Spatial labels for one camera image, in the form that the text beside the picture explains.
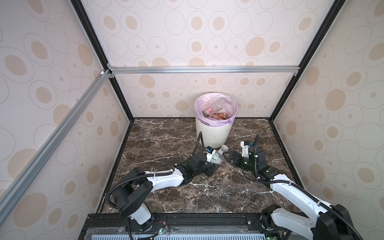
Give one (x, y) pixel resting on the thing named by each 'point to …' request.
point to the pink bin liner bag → (203, 100)
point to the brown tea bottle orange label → (223, 116)
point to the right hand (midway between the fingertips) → (228, 155)
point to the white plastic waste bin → (214, 137)
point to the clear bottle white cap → (217, 104)
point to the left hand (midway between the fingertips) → (220, 163)
